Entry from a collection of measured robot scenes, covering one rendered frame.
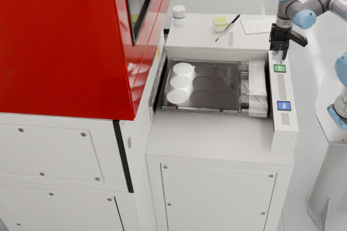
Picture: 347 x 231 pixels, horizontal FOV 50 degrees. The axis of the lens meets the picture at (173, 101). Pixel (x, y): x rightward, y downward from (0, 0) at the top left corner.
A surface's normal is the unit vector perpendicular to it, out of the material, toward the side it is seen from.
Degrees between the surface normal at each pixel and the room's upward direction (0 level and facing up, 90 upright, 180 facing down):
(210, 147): 0
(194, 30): 0
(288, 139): 90
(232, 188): 90
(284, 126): 0
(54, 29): 90
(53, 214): 90
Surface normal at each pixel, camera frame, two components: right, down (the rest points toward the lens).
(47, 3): -0.14, 0.67
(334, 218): -0.05, -0.74
